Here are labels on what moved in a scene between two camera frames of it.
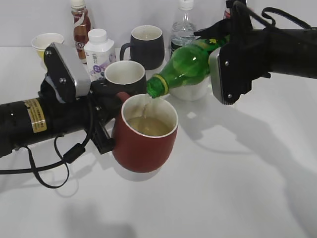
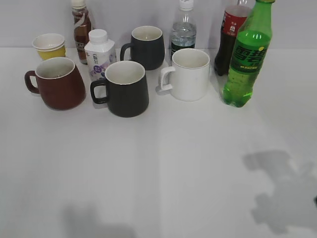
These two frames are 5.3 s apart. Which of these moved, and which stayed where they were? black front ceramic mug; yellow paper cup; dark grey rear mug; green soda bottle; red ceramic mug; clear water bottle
Moved: red ceramic mug; green soda bottle
Stayed: black front ceramic mug; dark grey rear mug; clear water bottle; yellow paper cup
